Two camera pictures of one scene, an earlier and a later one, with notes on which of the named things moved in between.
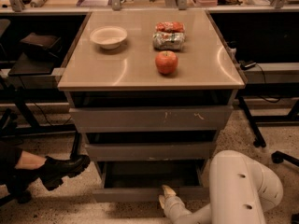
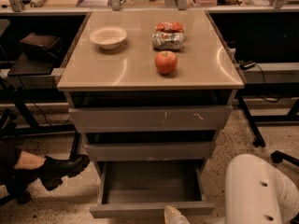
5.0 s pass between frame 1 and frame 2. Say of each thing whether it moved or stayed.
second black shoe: stayed
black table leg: stayed
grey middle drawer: stayed
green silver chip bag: stayed
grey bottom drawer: moved
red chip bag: stayed
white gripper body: moved
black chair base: stayed
